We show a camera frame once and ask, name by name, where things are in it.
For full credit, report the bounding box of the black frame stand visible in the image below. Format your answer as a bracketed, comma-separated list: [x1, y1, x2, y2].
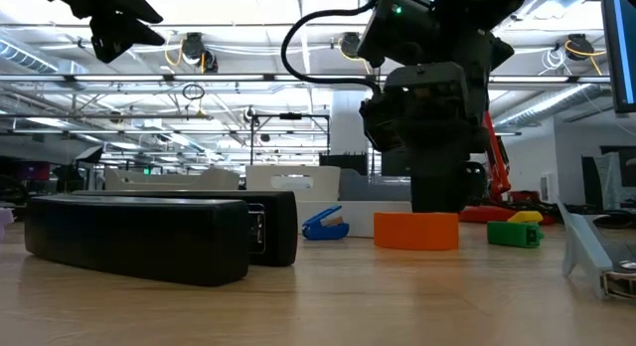
[249, 111, 332, 167]

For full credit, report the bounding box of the white storage bin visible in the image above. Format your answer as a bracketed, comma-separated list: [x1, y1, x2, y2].
[245, 165, 342, 203]

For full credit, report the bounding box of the black ceiling cable reel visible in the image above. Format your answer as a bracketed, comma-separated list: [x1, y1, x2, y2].
[564, 33, 608, 77]
[180, 31, 220, 74]
[339, 31, 372, 74]

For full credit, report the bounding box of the black background monitor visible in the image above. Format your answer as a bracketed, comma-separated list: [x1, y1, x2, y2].
[381, 146, 412, 177]

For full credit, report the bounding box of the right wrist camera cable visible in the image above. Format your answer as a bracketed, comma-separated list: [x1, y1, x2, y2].
[280, 2, 387, 96]

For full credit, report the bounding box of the black equipment case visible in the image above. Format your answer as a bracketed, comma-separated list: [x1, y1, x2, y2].
[319, 152, 370, 177]

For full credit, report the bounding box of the computer monitor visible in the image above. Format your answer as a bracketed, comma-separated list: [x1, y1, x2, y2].
[599, 0, 636, 114]

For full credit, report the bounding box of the light grey storage bin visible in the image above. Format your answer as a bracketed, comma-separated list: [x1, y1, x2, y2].
[103, 166, 240, 192]

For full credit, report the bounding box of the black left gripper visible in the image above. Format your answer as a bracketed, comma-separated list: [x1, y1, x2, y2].
[39, 0, 166, 65]

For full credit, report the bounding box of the blue mini stapler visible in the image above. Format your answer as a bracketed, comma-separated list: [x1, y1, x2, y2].
[301, 204, 351, 242]

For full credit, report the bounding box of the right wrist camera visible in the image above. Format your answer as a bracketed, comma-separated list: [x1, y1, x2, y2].
[358, 91, 413, 154]

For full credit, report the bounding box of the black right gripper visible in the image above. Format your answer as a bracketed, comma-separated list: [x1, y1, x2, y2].
[385, 35, 516, 214]

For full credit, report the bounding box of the green mini stapler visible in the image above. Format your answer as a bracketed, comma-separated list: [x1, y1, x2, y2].
[486, 220, 546, 250]

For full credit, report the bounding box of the dark red box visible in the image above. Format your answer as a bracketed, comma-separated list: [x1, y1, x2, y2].
[510, 189, 541, 204]

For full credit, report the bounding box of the red desk lamp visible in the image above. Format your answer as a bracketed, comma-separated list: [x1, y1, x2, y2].
[457, 110, 557, 226]

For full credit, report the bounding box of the mint green stapler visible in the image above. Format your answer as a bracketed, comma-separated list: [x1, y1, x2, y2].
[296, 200, 412, 239]

